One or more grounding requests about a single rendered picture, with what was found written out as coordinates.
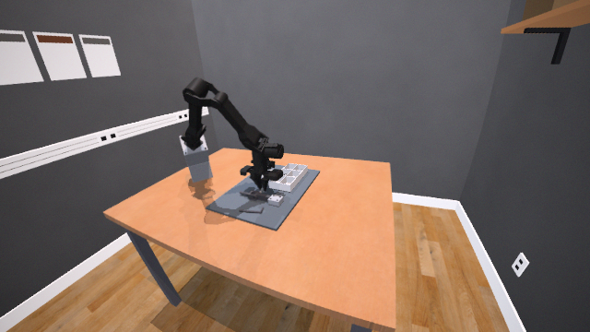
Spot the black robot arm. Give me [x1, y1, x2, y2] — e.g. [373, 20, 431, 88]
[181, 77, 284, 170]

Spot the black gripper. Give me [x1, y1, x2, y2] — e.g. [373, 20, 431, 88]
[240, 157, 283, 191]

